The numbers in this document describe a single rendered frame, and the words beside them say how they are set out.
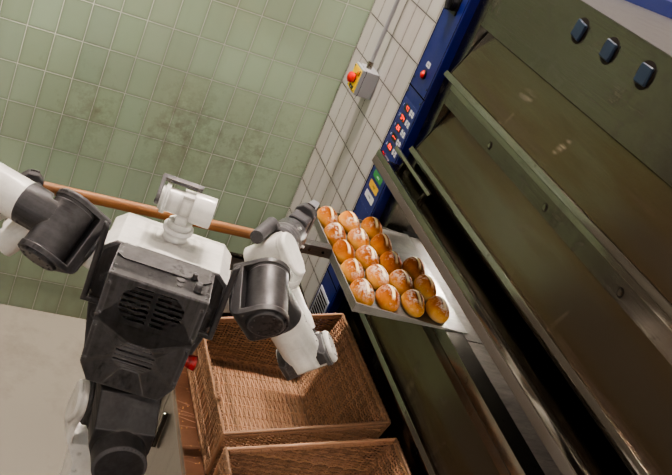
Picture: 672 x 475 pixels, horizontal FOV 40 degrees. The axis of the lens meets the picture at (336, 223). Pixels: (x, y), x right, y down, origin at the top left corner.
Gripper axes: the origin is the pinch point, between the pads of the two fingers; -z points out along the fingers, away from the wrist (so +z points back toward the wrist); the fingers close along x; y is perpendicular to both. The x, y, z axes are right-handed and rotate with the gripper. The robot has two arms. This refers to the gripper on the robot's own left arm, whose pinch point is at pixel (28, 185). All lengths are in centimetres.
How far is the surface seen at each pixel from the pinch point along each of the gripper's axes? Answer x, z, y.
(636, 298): -47, 82, 112
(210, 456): 57, 25, 64
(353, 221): -3, -19, 95
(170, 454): 72, 8, 58
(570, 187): -54, 47, 111
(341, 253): -2, 1, 86
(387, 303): -1, 23, 94
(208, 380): 49, 1, 63
